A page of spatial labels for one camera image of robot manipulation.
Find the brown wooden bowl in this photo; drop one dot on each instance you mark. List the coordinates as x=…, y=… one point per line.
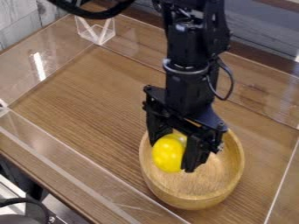
x=202, y=189

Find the yellow lemon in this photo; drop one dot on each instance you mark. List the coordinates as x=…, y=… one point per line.
x=167, y=152

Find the clear acrylic corner bracket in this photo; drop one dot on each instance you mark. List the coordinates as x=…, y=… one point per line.
x=96, y=33

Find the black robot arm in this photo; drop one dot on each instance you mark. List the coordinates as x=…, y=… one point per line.
x=196, y=32

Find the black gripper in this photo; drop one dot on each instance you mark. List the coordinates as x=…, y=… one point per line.
x=180, y=106

